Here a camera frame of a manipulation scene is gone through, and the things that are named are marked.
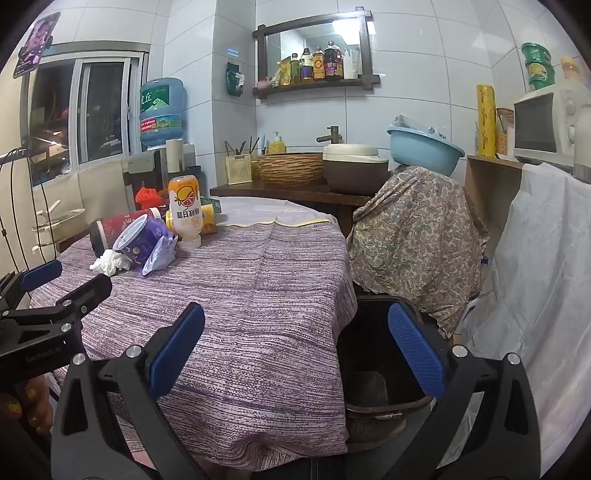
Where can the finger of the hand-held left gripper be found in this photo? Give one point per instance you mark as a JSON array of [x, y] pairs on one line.
[[87, 290], [41, 274]]

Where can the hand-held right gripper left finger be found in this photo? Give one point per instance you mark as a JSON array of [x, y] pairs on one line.
[[178, 350]]

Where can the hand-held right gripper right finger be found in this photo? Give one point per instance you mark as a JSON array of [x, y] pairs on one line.
[[415, 355]]

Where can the white tissue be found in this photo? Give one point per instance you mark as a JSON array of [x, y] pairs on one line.
[[108, 263]]

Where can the black trash bin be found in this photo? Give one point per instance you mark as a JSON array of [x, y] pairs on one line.
[[369, 360]]

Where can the red snack canister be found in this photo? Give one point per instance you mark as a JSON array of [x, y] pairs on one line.
[[115, 226]]

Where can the purple paper tub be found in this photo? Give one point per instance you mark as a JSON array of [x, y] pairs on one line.
[[143, 240]]

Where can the red mesh bag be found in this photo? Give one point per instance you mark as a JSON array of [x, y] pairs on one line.
[[148, 197]]

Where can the orange squeeze bottle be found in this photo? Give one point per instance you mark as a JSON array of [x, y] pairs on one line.
[[184, 203]]

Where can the yellow can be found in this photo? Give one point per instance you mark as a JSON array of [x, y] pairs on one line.
[[208, 221]]

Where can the green carton box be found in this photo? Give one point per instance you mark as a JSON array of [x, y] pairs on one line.
[[213, 205]]

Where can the person's left hand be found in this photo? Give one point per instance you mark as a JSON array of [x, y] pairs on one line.
[[34, 401]]

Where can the white pot with glass lid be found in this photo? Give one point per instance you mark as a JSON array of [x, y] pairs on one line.
[[60, 221]]

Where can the purple striped tablecloth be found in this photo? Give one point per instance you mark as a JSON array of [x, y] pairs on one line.
[[254, 300]]

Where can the floral cloth cover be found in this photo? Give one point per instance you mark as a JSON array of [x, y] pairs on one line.
[[415, 230]]

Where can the water dispenser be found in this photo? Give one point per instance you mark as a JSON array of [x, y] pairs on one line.
[[143, 166]]

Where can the white cloth cover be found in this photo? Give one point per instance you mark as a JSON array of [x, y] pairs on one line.
[[540, 277]]

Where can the person's jeans leg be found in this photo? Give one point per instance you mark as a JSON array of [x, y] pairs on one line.
[[318, 468]]

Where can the white paper roll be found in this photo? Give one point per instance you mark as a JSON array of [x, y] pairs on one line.
[[174, 154]]

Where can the sliding window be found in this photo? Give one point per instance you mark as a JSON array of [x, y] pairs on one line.
[[101, 110]]

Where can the wooden cabinet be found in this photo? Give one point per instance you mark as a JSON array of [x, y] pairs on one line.
[[485, 194]]

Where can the dark wooden counter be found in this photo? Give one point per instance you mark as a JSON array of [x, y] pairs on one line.
[[277, 190]]

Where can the blue water jug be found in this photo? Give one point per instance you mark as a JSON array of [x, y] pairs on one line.
[[161, 115]]

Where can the beige utensil holder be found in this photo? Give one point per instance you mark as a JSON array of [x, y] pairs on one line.
[[238, 170]]

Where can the brown rice cooker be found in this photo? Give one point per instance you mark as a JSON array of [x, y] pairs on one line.
[[355, 170]]

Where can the blue plastic basin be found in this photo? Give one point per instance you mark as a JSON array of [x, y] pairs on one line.
[[425, 152]]

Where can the wicker basket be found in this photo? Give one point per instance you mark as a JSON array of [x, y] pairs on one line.
[[288, 170]]

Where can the yellow soap bottle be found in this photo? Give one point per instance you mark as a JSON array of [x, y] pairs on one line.
[[277, 146]]

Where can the smartphone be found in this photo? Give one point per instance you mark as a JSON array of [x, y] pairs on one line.
[[37, 44]]

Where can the white plastic bag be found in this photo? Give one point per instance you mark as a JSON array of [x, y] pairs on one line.
[[411, 123]]

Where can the brass faucet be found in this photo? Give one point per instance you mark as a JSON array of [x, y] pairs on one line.
[[332, 134]]

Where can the glass jar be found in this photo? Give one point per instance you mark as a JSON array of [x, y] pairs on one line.
[[504, 134]]

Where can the yellow wrap roll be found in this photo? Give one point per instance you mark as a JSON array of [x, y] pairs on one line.
[[486, 120]]

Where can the white microwave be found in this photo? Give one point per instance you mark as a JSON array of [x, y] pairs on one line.
[[535, 124]]

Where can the white kettle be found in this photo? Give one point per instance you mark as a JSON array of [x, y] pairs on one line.
[[582, 143]]

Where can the pink teapot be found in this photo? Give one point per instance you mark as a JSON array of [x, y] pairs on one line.
[[264, 85]]

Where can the row of condiment bottles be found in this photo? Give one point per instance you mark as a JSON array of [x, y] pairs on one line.
[[330, 60]]

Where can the stack of green bowls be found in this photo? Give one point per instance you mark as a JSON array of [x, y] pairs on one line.
[[538, 69]]

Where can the yellow capped bottle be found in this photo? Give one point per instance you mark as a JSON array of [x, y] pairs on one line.
[[570, 71]]

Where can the wooden framed mirror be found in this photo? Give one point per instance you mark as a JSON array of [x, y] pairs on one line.
[[304, 41]]

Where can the green wall packet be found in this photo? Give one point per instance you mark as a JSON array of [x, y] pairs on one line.
[[233, 78]]

